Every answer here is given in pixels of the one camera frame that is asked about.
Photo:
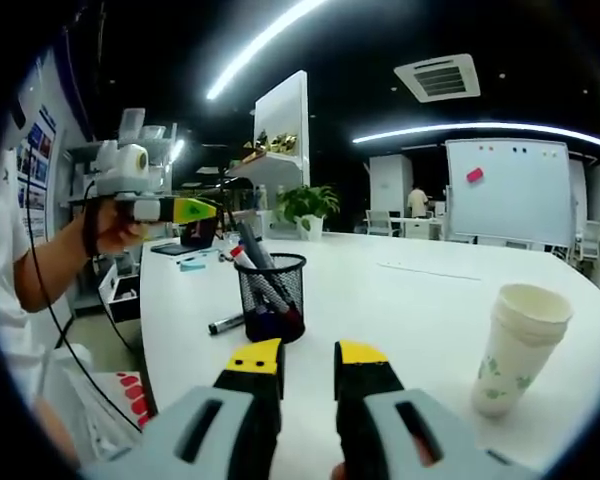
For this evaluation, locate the white printed paper cup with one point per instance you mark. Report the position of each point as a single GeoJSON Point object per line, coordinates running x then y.
{"type": "Point", "coordinates": [535, 302]}
{"type": "Point", "coordinates": [527, 330]}
{"type": "Point", "coordinates": [510, 375]}

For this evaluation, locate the blue framed wall poster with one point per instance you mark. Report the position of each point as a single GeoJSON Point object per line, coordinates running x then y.
{"type": "Point", "coordinates": [37, 170]}

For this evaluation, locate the short ceiling light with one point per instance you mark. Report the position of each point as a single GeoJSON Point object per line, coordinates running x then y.
{"type": "Point", "coordinates": [176, 149]}

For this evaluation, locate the curved ceiling light strip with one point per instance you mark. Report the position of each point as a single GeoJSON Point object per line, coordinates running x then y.
{"type": "Point", "coordinates": [480, 126]}

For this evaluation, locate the white display partition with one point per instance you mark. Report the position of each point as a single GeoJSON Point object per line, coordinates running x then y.
{"type": "Point", "coordinates": [280, 130]}

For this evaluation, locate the black laptop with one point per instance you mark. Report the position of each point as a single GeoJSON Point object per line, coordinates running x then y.
{"type": "Point", "coordinates": [190, 240]}

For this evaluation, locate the black whiteboard marker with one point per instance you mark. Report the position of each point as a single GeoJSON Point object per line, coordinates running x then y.
{"type": "Point", "coordinates": [227, 325]}

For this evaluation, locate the red whiteboard marker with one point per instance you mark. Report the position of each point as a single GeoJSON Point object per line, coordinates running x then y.
{"type": "Point", "coordinates": [237, 250]}

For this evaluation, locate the metal storage shelf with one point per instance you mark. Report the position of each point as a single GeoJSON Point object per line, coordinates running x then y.
{"type": "Point", "coordinates": [165, 150]}

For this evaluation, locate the long ceiling light strip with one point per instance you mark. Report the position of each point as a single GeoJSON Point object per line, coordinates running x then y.
{"type": "Point", "coordinates": [242, 61]}

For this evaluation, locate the ceiling air conditioner vent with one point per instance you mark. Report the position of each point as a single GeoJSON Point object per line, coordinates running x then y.
{"type": "Point", "coordinates": [437, 77]}

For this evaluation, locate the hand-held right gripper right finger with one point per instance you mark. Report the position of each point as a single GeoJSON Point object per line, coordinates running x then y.
{"type": "Point", "coordinates": [415, 440]}

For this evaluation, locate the potted green plant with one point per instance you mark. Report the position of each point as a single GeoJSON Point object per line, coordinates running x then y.
{"type": "Point", "coordinates": [307, 205]}

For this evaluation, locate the black pen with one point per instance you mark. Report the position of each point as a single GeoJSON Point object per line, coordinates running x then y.
{"type": "Point", "coordinates": [185, 259]}

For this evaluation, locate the white open box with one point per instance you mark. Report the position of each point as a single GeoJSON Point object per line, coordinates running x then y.
{"type": "Point", "coordinates": [120, 295]}

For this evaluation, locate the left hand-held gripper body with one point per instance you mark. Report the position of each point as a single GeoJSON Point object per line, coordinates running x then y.
{"type": "Point", "coordinates": [125, 170]}

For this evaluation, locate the pink whiteboard eraser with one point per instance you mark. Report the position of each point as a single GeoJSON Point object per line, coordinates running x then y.
{"type": "Point", "coordinates": [474, 175]}

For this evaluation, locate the white cabinet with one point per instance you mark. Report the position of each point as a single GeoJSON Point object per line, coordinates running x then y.
{"type": "Point", "coordinates": [390, 185]}

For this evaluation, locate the whiteboard on stand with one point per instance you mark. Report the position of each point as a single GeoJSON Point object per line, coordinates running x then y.
{"type": "Point", "coordinates": [510, 195]}

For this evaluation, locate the blue sticky note pad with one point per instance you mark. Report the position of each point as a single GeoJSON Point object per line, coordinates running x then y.
{"type": "Point", "coordinates": [192, 266]}

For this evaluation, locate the black mesh pen holder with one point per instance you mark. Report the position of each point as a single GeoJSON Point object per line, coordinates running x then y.
{"type": "Point", "coordinates": [275, 305]}

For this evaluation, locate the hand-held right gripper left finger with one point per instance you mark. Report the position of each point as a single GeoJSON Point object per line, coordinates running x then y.
{"type": "Point", "coordinates": [185, 435]}

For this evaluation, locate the white office chair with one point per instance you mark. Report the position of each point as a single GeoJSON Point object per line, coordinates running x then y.
{"type": "Point", "coordinates": [380, 222]}

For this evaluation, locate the person's right hand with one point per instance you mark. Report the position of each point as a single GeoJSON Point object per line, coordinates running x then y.
{"type": "Point", "coordinates": [338, 472]}

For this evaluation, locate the person's left hand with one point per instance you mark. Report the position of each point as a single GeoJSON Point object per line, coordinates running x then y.
{"type": "Point", "coordinates": [112, 227]}

